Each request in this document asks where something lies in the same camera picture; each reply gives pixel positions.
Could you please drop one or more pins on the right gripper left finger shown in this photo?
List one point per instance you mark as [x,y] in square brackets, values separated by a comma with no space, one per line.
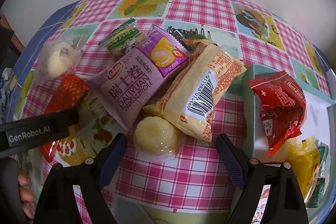
[57,203]

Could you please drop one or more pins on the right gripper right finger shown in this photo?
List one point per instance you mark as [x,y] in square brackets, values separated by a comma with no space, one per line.
[285,202]

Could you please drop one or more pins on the dark green snack pack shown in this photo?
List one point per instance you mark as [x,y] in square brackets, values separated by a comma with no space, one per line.
[322,177]

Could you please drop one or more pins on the orange-red patterned wafer pack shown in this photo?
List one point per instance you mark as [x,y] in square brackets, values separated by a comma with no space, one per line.
[69,94]

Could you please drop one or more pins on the yellow bread snack pack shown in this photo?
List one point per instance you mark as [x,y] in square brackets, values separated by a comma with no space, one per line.
[304,158]

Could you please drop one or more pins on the round white cake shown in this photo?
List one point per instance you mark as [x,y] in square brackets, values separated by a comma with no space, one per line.
[56,59]

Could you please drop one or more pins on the red candy-wrap snack pack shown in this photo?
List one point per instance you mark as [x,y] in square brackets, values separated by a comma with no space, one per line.
[282,110]

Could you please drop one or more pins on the yellow pudding jelly cup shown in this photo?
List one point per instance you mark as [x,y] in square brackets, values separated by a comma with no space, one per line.
[157,140]

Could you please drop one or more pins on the purple swiss roll pack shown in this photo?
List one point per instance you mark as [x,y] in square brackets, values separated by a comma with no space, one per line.
[126,86]

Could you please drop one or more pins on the beige orange-print snack pack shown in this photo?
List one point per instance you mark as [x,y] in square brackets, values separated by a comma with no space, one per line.
[190,101]

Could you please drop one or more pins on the red white label snack pack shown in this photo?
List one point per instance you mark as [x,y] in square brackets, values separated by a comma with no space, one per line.
[261,205]

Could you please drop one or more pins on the person's left hand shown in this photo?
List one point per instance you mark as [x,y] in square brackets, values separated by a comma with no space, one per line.
[26,195]

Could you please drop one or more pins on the crumpled blue white wrapper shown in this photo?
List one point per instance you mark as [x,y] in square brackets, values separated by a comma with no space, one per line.
[8,82]

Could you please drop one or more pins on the pink checkered tablecloth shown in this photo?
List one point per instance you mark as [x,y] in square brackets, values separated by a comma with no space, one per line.
[196,181]

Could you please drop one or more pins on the small green cracker pack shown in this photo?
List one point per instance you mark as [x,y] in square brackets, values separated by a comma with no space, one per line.
[123,39]

